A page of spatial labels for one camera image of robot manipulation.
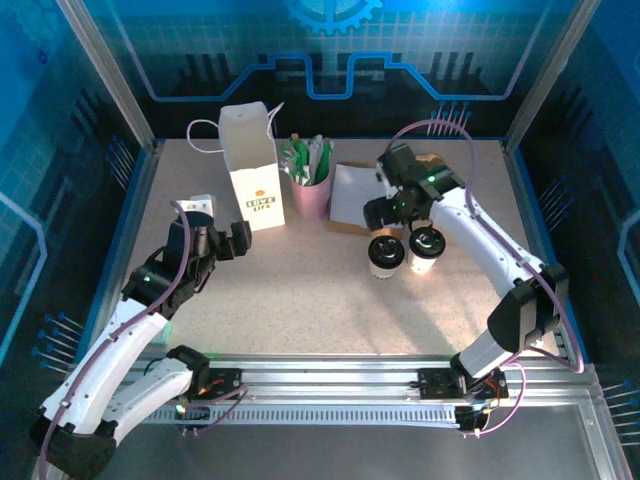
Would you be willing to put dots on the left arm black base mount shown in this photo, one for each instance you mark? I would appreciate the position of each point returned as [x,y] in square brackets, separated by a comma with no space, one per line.
[225,382]

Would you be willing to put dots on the small controller board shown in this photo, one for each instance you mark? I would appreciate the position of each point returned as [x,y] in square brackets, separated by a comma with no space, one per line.
[190,415]
[475,420]

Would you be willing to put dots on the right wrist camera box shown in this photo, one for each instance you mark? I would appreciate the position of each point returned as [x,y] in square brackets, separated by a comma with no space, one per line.
[381,175]

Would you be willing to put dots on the white paper napkin stack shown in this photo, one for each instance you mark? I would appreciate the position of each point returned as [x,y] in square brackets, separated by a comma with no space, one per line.
[350,195]

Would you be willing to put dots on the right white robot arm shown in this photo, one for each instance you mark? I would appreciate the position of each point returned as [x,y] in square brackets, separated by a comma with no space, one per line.
[480,240]

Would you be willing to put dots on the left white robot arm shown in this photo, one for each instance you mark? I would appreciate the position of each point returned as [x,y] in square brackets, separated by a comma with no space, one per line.
[105,360]

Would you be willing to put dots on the aluminium rail beam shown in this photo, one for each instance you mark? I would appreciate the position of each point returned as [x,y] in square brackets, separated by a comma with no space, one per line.
[325,380]

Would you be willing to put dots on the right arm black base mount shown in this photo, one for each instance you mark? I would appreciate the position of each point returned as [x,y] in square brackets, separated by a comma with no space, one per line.
[435,384]

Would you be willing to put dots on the white paper coffee cup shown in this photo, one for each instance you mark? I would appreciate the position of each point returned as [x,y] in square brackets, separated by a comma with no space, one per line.
[384,272]
[424,265]

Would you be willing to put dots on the pink straw holder cup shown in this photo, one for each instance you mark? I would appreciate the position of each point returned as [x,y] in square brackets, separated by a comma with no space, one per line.
[310,200]

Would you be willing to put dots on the white printed paper bag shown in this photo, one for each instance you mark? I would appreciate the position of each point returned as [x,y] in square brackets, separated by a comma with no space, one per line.
[250,170]

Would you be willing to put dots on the brown pulp cup carrier stack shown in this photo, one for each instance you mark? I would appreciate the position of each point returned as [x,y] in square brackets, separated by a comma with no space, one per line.
[429,158]

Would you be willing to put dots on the aluminium frame post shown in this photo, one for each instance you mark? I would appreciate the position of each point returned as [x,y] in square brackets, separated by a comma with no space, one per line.
[113,75]
[550,75]

